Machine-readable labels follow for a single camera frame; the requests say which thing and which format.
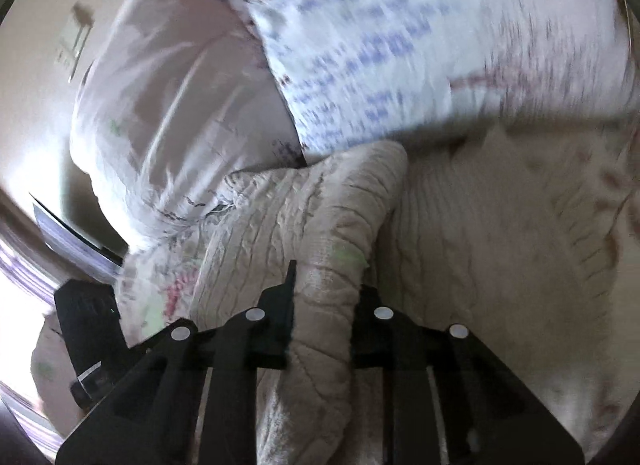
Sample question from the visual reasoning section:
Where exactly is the pink floral pillow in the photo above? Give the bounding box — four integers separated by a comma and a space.
69, 0, 306, 251

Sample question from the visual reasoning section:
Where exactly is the blue lavender print pillow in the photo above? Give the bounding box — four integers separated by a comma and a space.
227, 0, 638, 153

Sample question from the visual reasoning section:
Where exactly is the floral bedspread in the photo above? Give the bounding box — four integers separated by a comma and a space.
117, 215, 231, 351

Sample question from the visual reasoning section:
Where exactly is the beige cable-knit sweater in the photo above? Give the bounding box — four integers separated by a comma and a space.
190, 122, 636, 465

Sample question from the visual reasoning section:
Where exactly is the bedside table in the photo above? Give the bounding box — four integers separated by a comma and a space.
30, 192, 126, 271

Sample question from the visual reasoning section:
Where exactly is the wall fixture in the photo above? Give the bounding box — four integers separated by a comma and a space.
55, 2, 96, 80

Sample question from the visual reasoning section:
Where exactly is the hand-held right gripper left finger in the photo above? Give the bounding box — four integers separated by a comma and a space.
55, 260, 301, 465

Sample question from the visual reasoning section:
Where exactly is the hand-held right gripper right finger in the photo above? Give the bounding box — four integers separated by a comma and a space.
350, 285, 586, 465

